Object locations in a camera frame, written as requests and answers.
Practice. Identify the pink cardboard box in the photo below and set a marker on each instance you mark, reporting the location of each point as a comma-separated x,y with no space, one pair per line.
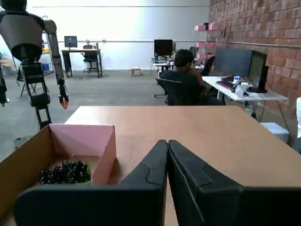
82,139

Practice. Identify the white box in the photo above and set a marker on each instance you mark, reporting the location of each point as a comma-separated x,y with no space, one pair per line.
275,130

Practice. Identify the small cardboard box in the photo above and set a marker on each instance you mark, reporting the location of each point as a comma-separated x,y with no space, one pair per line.
136,71

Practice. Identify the black toy grapes bunch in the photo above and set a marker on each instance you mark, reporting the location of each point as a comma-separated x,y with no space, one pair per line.
65,174

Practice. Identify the white office desk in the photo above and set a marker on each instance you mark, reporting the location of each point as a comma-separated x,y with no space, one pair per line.
258,95

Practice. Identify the white crumpled sheet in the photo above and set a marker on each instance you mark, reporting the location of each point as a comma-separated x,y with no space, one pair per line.
298,117

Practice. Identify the black mesh office chair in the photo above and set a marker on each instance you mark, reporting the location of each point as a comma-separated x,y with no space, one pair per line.
178,91

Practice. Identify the person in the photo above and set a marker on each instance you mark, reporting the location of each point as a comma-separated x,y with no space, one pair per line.
183,75

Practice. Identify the black monitor on stand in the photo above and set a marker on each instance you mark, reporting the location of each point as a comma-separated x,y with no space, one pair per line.
258,70

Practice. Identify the large black monitor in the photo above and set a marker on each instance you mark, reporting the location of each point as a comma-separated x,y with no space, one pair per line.
232,62

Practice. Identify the black swivel chair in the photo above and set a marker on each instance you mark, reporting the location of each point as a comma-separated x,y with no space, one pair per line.
90,56

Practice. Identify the wooden desk with black legs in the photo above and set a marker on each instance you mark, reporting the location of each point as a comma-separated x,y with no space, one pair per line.
81,50

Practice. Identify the shelf with pink boxes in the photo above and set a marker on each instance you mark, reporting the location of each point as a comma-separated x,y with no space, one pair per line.
207,43

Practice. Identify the small monitor on wooden desk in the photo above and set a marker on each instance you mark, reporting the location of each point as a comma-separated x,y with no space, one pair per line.
70,41

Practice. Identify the black monitor on cluttered desk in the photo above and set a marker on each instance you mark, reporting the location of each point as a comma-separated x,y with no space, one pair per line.
163,47

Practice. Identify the grey humanoid robot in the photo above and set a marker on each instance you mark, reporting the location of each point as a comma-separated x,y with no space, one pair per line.
26,35

